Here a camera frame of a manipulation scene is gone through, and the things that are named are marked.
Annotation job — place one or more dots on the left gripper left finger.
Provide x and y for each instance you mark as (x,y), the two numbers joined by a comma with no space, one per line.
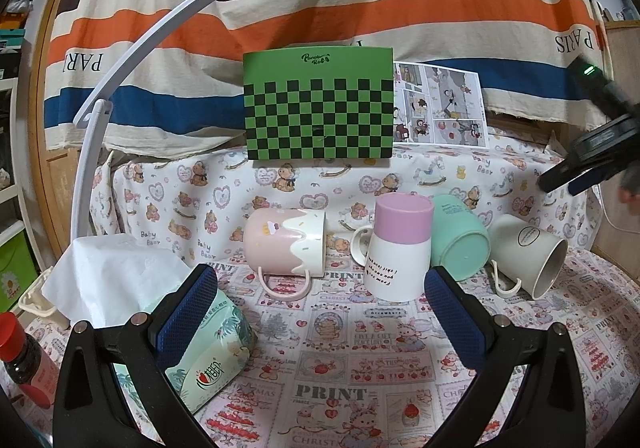
(90,409)

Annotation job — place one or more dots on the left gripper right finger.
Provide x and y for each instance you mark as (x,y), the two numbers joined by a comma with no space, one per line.
(549,409)

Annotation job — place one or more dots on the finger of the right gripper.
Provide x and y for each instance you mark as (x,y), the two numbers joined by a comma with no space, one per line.
(592,177)
(562,173)

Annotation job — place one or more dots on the white ceramic mug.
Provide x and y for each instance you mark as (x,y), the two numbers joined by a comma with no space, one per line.
(524,257)

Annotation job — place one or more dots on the person's right hand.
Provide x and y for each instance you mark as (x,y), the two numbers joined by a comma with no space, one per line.
(629,185)

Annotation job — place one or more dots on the red capped sauce bottle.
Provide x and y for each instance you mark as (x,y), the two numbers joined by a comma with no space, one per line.
(27,364)

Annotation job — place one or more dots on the cream plastic basket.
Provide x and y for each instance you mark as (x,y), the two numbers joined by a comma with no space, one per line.
(32,301)

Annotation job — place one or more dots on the mint green mug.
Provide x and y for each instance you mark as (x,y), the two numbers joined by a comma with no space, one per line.
(460,242)

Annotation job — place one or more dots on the white tissue sheet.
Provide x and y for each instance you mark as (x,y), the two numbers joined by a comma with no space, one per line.
(107,279)

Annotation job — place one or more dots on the green tissue pack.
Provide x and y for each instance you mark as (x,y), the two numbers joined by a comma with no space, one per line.
(217,354)

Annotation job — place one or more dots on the comic strip card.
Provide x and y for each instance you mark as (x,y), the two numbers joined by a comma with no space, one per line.
(439,106)

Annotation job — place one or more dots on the green storage box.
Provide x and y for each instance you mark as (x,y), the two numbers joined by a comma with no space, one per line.
(17,270)

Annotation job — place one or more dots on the striped hanging cloth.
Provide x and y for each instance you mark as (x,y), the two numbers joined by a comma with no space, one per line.
(187,95)

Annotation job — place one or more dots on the purple and white mug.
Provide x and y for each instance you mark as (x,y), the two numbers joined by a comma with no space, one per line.
(395,249)

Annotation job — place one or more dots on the baby bear printed cloth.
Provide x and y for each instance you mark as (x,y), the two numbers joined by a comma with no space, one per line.
(197,207)

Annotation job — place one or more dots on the green checkered box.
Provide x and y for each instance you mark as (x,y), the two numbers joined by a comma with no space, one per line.
(319,102)

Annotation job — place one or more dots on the pink and white drip mug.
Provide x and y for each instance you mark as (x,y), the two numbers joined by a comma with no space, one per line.
(286,242)

